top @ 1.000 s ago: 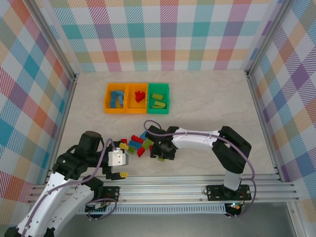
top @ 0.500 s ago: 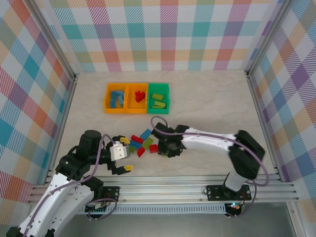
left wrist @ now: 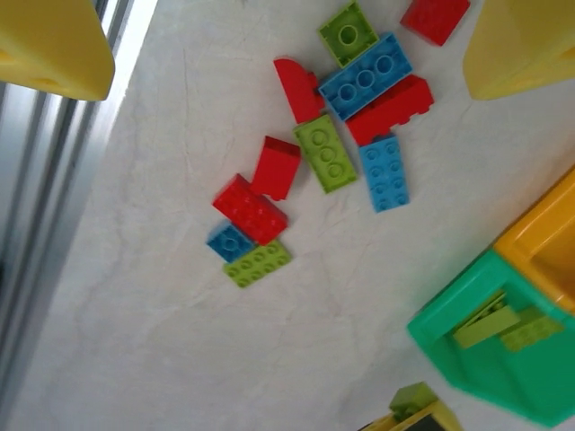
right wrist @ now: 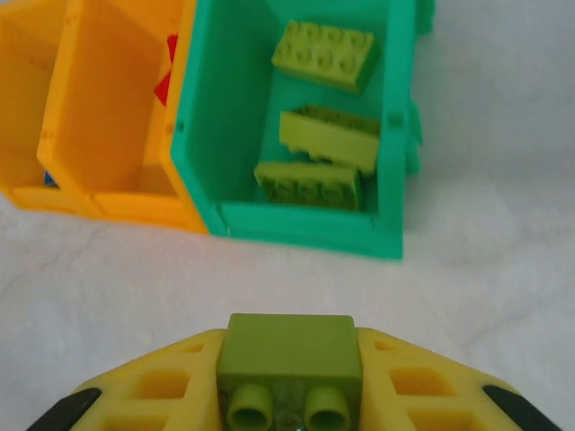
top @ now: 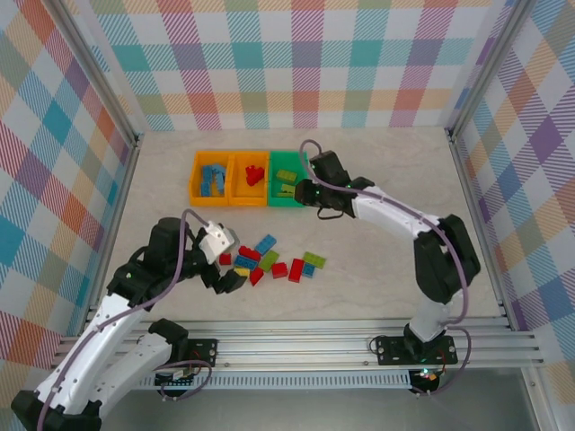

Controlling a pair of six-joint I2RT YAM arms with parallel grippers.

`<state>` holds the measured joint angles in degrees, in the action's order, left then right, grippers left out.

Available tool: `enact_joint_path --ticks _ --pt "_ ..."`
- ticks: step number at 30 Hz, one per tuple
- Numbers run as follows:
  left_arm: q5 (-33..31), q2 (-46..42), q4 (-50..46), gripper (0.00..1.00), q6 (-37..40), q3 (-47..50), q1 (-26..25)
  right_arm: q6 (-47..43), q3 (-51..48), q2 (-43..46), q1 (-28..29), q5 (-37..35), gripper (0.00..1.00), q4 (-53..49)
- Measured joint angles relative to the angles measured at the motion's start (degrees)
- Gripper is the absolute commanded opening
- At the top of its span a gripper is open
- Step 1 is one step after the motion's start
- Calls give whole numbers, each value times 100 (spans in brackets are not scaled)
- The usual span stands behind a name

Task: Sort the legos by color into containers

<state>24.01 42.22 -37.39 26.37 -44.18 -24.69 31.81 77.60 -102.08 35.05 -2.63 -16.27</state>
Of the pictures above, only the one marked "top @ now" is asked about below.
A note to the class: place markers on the green lego brick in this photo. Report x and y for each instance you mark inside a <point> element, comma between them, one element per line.
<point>314,259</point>
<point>286,187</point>
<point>285,194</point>
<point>286,175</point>
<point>268,261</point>

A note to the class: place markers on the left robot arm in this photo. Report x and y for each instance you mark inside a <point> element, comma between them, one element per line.
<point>101,328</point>

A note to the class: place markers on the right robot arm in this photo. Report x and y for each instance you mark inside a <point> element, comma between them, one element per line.
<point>391,211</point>

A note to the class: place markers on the green plastic bin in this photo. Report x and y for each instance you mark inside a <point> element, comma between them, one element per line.
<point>287,157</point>

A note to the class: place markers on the orange plastic bin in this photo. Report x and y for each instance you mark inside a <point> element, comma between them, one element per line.
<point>247,202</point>
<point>211,202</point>

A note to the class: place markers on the small circuit board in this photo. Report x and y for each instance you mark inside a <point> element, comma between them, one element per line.
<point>182,375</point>
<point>429,377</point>

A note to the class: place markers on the aluminum side rail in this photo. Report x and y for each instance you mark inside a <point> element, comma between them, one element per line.
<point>480,224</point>
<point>114,224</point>

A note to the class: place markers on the aluminum extrusion base rail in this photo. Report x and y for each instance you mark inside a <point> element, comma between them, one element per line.
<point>292,345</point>

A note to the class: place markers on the aluminum frame post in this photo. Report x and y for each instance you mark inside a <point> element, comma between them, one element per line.
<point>100,67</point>
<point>486,67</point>

